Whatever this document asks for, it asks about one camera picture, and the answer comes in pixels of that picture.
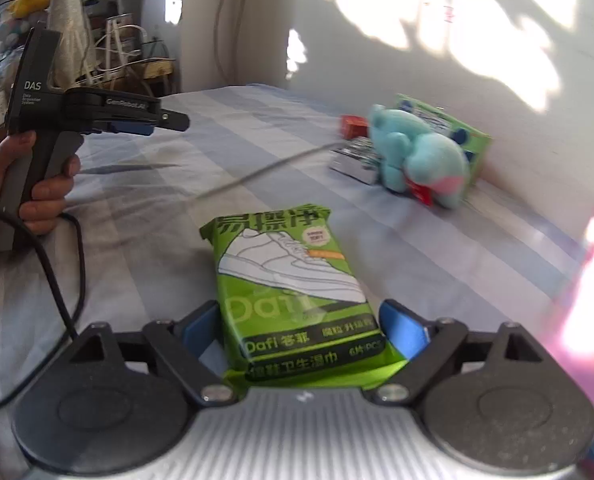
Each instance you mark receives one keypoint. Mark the person's left hand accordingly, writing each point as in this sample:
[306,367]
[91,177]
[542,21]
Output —
[40,213]

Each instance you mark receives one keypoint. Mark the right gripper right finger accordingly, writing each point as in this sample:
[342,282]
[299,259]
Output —
[430,348]

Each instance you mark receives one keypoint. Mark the yellow plush toy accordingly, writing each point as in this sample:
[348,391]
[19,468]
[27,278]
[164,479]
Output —
[23,8]

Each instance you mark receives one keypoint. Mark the cluttered background shelf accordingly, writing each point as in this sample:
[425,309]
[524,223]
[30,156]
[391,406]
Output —
[104,44]

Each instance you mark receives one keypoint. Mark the red small box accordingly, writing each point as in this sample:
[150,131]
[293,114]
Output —
[353,126]

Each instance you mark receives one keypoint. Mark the silver foil snack packet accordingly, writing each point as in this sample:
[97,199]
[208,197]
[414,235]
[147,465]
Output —
[358,160]

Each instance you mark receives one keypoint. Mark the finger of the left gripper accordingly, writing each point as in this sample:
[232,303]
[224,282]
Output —
[142,126]

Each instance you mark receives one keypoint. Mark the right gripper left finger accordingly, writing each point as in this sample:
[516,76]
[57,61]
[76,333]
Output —
[178,347]

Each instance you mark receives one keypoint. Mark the green cardboard box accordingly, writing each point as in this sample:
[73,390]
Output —
[473,142]

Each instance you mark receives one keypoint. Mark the green shoe wipes packet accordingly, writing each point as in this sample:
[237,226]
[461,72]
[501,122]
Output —
[293,314]

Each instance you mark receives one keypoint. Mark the teal plush toy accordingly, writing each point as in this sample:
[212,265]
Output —
[412,154]

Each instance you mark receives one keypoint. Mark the striped blue bed sheet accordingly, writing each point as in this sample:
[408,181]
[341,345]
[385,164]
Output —
[80,397]

